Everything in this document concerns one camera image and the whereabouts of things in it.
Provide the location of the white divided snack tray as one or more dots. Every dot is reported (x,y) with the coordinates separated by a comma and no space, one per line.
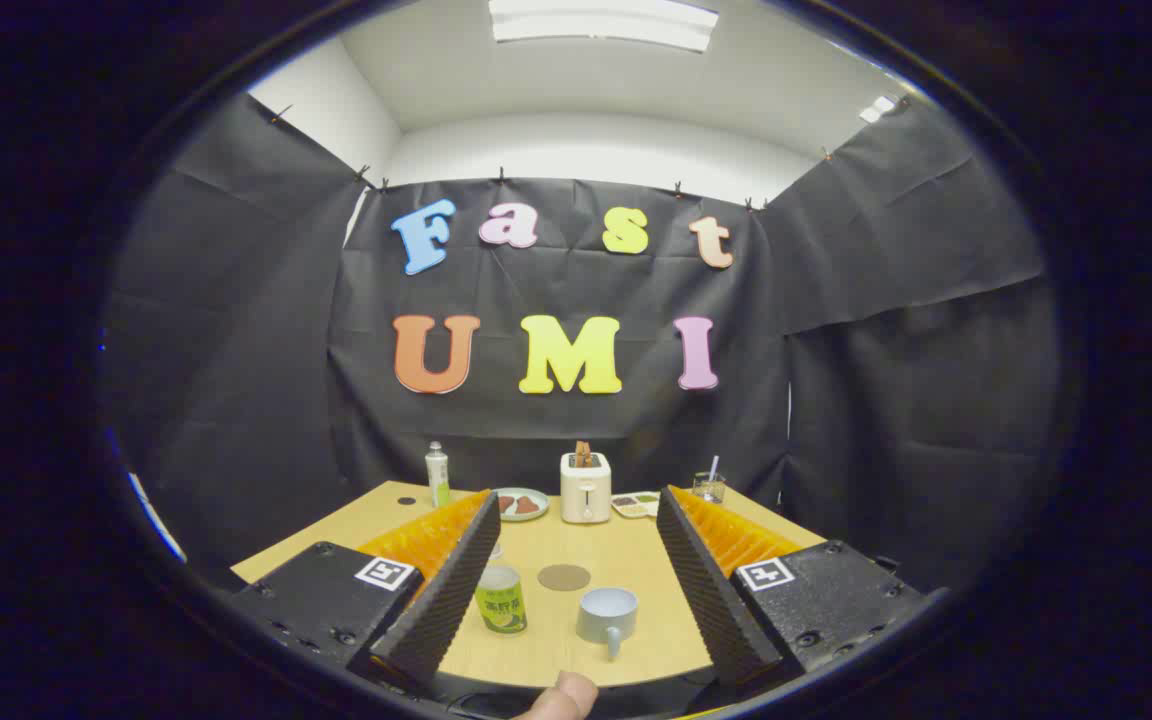
(636,505)

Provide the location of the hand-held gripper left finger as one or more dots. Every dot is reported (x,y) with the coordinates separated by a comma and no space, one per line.
(441,600)

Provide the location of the light blue cup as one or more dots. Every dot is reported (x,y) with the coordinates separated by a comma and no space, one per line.
(606,612)

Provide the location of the wooden table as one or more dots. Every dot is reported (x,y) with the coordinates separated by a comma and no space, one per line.
(626,555)

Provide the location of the cream toaster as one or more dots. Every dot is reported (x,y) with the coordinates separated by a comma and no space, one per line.
(586,492)

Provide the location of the long ceiling light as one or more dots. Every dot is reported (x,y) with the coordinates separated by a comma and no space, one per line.
(601,22)

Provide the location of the clear patterned glass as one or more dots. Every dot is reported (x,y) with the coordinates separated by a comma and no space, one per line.
(708,489)

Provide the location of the pale green plate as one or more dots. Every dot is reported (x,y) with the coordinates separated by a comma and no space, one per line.
(532,494)

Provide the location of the black backdrop cloth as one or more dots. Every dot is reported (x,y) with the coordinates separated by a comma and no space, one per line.
(556,290)

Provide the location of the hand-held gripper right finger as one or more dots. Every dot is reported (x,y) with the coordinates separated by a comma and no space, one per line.
(711,590)

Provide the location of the round brown coaster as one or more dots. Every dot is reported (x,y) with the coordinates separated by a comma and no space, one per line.
(564,577)

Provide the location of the tall white green bottle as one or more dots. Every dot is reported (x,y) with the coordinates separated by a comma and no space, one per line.
(437,475)

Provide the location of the green label juice bottle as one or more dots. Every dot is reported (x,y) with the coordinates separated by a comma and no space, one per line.
(501,602)

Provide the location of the small ceiling light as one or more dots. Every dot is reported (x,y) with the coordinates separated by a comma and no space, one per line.
(877,108)

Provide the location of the brown toast slice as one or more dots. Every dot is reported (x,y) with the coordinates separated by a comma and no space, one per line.
(583,455)

